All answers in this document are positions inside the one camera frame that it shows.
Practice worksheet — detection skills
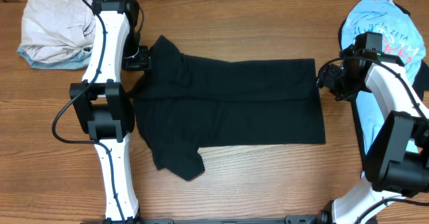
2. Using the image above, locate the black t-shirt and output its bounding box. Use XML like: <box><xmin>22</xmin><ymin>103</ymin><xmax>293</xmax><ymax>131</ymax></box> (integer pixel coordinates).
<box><xmin>133</xmin><ymin>36</ymin><xmax>326</xmax><ymax>180</ymax></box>

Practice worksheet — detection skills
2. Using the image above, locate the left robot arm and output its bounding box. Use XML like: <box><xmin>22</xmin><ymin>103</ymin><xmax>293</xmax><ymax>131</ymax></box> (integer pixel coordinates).
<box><xmin>70</xmin><ymin>0</ymin><xmax>151</xmax><ymax>223</ymax></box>

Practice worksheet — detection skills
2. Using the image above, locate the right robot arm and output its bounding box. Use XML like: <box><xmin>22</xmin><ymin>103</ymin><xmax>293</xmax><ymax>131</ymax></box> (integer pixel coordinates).
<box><xmin>312</xmin><ymin>32</ymin><xmax>428</xmax><ymax>224</ymax></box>

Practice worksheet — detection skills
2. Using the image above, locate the folded light denim garment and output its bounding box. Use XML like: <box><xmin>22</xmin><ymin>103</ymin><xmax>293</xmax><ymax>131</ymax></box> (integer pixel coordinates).
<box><xmin>17</xmin><ymin>46</ymin><xmax>92</xmax><ymax>70</ymax></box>

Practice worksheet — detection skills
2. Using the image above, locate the black garment under blue shirt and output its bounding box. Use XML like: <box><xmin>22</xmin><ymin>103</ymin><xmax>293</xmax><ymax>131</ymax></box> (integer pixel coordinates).
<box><xmin>337</xmin><ymin>3</ymin><xmax>429</xmax><ymax>164</ymax></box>

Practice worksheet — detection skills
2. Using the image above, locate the folded beige garment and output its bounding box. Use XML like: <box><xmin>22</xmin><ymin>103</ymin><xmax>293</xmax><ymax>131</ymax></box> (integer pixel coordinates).
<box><xmin>19</xmin><ymin>0</ymin><xmax>96</xmax><ymax>63</ymax></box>

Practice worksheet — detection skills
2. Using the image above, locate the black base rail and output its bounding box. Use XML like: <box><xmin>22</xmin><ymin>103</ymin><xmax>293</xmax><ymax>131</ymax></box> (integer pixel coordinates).
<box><xmin>80</xmin><ymin>214</ymin><xmax>332</xmax><ymax>224</ymax></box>

